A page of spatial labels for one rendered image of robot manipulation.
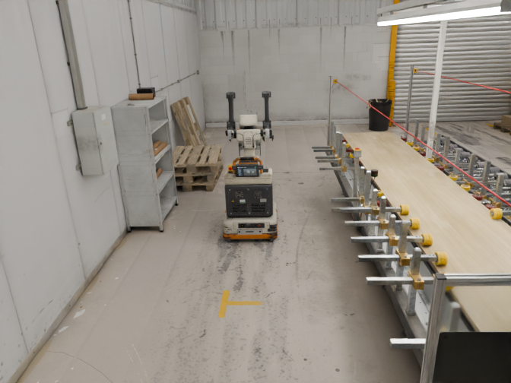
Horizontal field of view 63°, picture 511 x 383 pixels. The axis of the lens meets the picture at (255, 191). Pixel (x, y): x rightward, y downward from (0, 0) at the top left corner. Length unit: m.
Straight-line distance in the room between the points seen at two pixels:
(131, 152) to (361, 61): 7.46
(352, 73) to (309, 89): 1.13
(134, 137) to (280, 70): 6.61
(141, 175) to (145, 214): 0.50
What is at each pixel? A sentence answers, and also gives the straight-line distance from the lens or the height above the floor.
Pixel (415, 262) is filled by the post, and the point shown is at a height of 1.05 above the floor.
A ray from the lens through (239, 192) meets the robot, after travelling 4.68.
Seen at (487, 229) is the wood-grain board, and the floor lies 0.90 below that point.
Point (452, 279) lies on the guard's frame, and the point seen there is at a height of 1.75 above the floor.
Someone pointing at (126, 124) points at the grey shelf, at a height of 1.36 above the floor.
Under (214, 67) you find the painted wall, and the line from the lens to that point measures 11.10.
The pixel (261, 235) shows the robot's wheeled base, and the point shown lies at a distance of 4.78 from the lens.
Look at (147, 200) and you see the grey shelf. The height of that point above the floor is 0.43.
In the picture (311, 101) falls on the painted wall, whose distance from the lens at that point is 11.13.
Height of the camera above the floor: 2.24
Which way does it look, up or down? 20 degrees down
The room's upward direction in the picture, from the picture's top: 2 degrees counter-clockwise
